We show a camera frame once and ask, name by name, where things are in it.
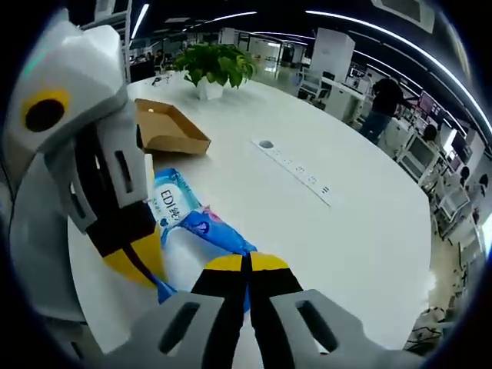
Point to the ceiling air conditioner unit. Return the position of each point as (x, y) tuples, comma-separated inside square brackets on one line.
[(407, 11)]

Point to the green potted plant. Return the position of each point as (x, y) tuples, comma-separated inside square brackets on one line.
[(215, 63)]

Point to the white metal shelf rack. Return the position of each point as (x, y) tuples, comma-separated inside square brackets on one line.
[(125, 46)]

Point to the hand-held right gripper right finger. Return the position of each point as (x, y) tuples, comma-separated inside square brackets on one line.
[(276, 307)]

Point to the blue soft wipes pack item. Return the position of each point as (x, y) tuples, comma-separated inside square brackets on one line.
[(215, 230)]

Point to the purple wall display screen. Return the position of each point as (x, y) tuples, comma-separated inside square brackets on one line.
[(432, 103)]

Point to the white office chair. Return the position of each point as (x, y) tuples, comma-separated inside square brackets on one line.
[(419, 155)]

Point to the table power socket panel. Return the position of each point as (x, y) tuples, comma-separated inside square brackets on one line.
[(296, 169)]

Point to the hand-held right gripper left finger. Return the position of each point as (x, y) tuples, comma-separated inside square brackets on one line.
[(219, 307)]

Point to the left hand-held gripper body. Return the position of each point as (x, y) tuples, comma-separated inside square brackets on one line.
[(77, 69)]

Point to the row of ceiling light strips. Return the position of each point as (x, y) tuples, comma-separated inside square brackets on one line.
[(384, 30)]

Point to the brown cardboard shoe box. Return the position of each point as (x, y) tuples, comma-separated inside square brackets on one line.
[(173, 127)]

